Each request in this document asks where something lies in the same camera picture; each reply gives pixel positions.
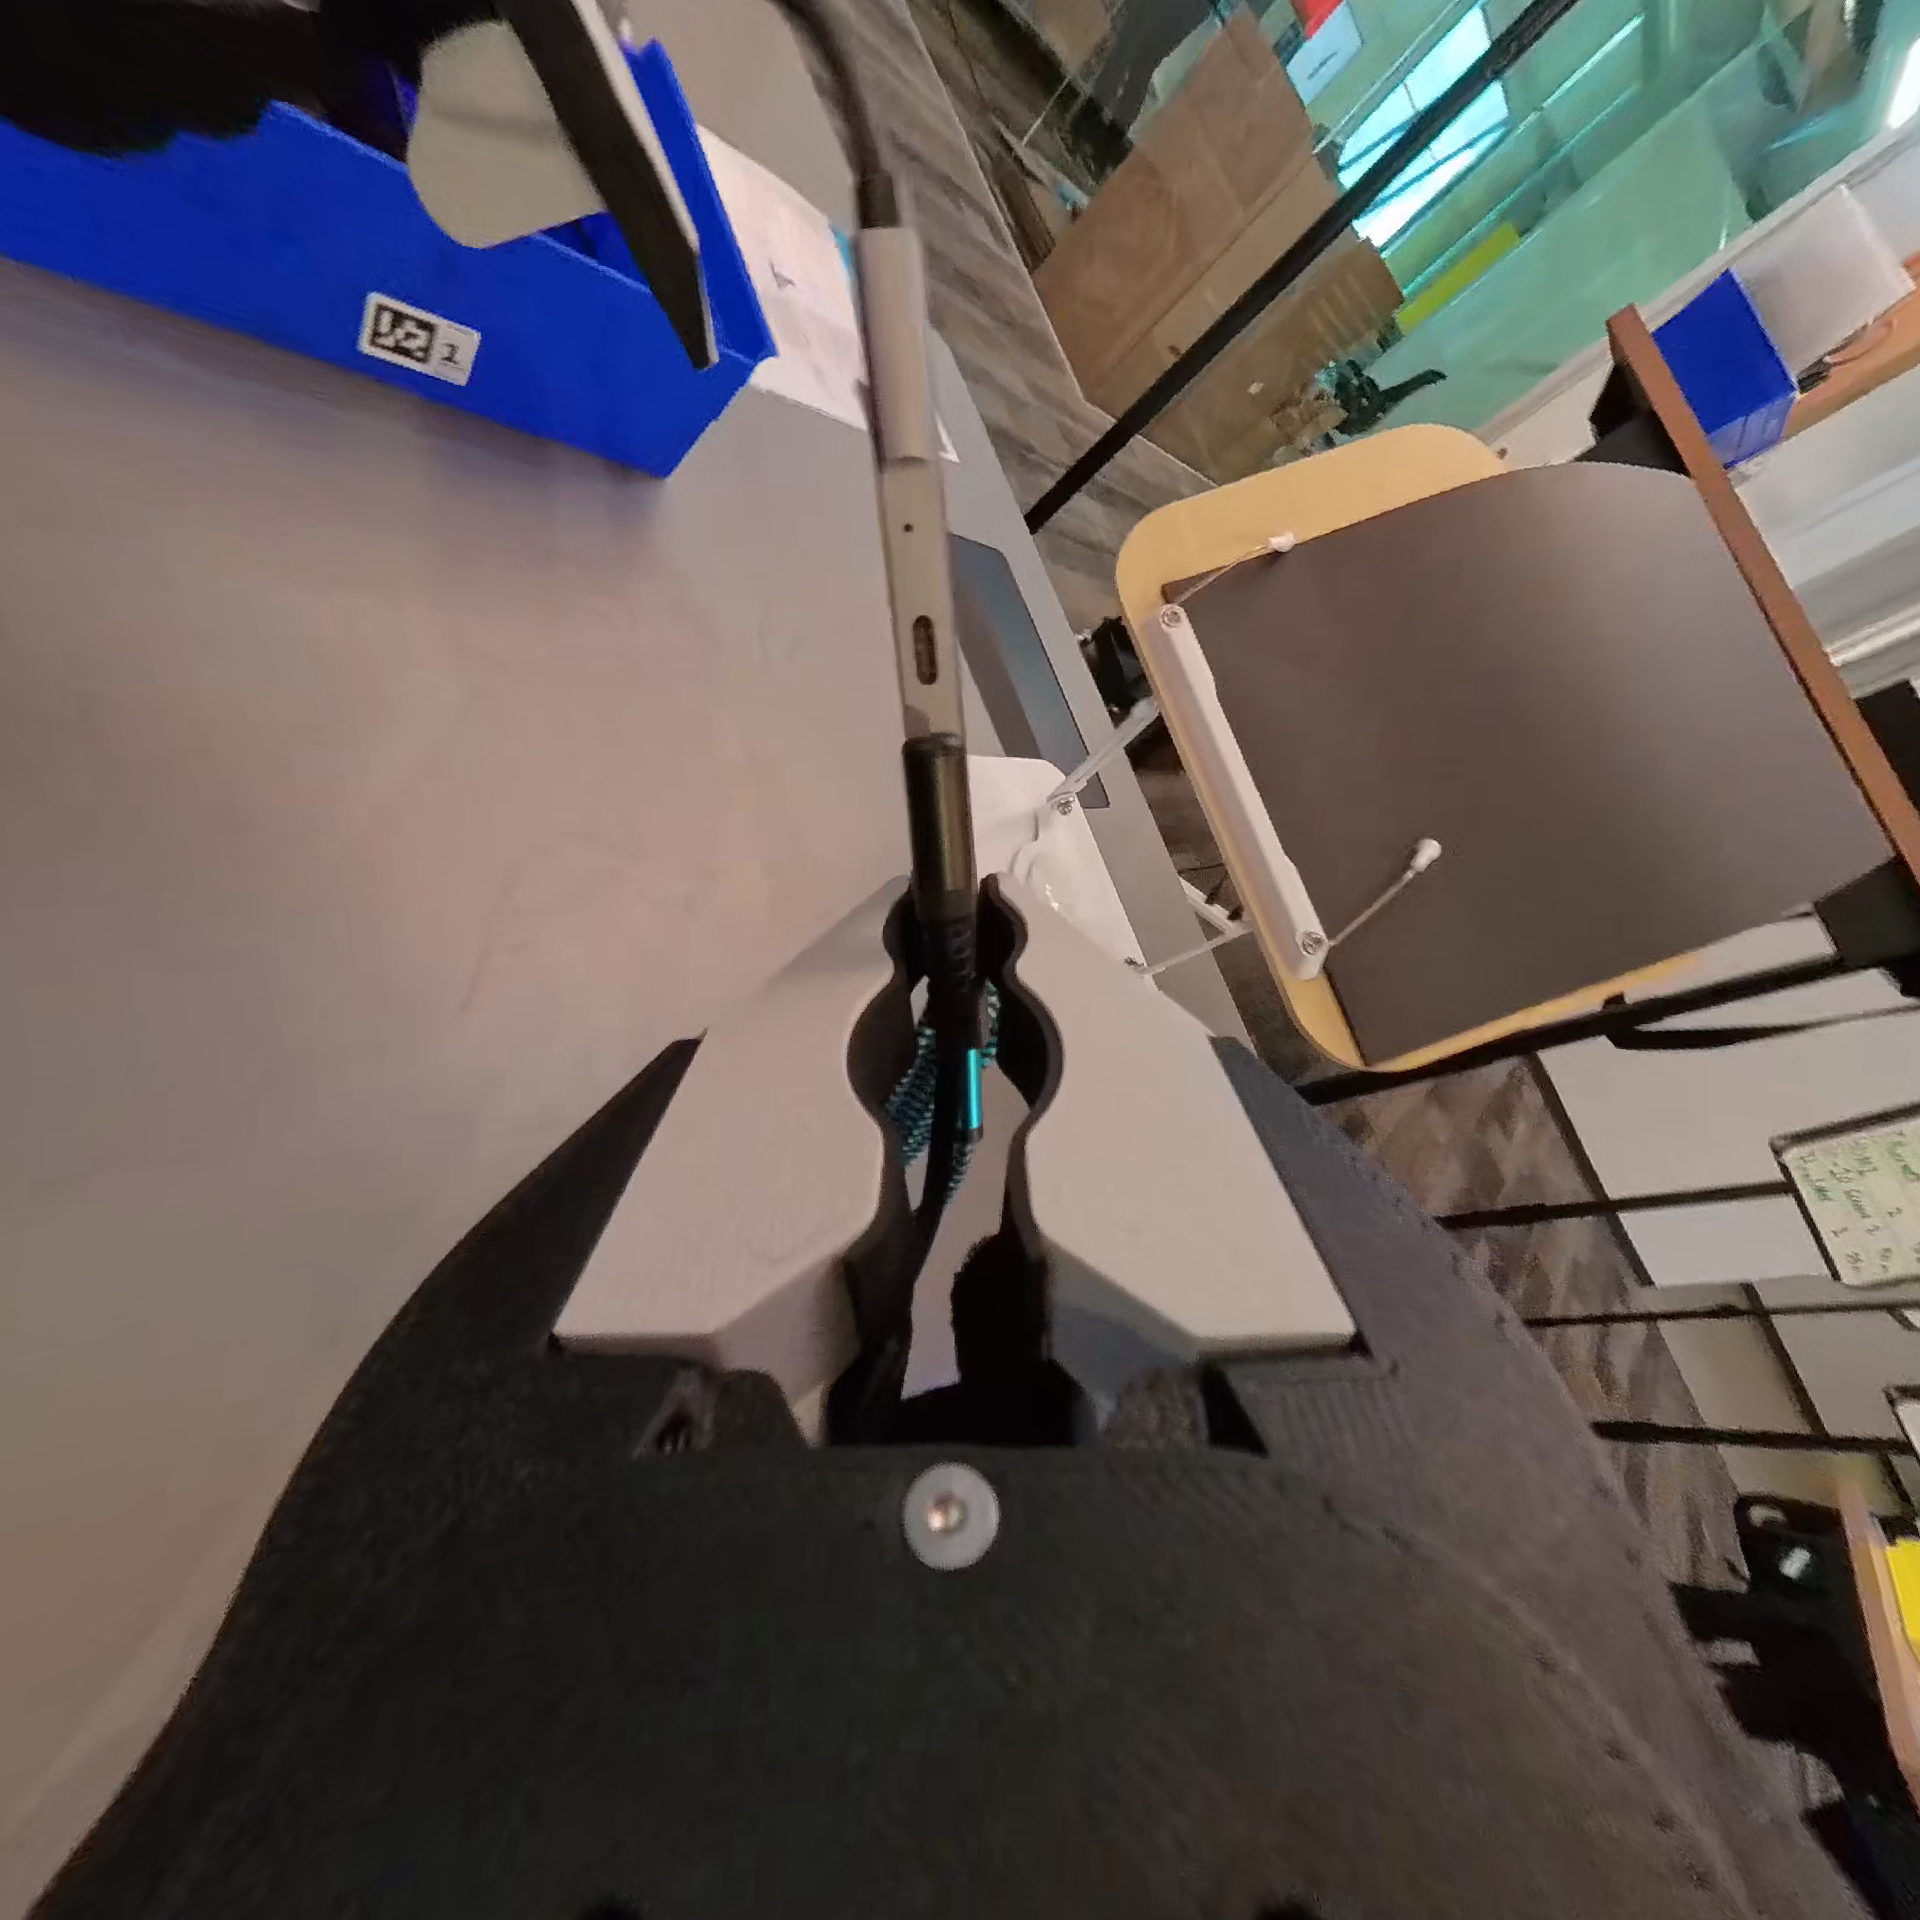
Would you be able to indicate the printed paper sheet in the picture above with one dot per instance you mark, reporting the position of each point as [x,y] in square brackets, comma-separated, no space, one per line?
[796,316]

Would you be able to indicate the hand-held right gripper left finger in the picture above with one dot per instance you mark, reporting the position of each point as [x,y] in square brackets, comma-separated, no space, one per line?
[721,1184]

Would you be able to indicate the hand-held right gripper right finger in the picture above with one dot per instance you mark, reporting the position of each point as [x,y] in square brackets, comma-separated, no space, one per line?
[1185,1184]

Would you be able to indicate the grey usb hub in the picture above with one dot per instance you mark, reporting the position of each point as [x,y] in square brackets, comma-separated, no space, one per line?
[923,600]

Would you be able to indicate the small blue bin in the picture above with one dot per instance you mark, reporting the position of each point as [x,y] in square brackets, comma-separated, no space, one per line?
[1724,359]

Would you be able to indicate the handwritten white note board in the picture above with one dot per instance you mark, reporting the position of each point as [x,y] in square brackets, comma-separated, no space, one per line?
[1853,1200]

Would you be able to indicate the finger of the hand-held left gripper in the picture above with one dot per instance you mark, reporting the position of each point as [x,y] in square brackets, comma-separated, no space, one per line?
[510,136]

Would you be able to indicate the blue plastic bin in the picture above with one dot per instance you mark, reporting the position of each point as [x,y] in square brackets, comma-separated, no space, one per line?
[224,225]

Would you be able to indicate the brown cardboard boxes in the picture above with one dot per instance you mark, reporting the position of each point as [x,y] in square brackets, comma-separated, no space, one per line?
[1201,225]

